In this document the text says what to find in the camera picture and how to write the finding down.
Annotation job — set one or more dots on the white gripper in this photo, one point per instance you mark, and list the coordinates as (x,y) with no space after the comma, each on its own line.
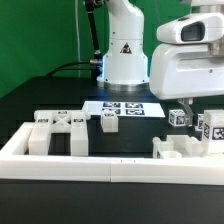
(185,72)

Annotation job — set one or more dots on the white chair seat part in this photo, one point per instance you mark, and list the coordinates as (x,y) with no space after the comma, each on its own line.
(177,147)

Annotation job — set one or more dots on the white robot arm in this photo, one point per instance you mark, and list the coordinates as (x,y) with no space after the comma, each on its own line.
(125,66)

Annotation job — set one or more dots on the white chair back part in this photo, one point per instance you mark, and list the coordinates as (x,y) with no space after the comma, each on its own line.
(49,122)

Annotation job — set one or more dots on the white tagged cube near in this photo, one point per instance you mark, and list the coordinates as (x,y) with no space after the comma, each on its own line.
(176,118)

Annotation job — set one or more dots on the white tagged cube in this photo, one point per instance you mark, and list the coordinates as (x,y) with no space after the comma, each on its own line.
(199,122)
(176,118)

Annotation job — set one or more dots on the white tagged cube far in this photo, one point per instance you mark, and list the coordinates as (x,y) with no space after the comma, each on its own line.
(199,122)

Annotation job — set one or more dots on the white marker sheet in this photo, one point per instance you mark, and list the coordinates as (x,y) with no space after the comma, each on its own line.
(130,109)

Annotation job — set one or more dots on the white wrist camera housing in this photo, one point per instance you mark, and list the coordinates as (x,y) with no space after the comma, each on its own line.
(192,29)

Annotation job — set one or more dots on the white U-shaped obstacle frame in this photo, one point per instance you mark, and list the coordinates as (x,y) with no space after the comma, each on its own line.
(15,163)

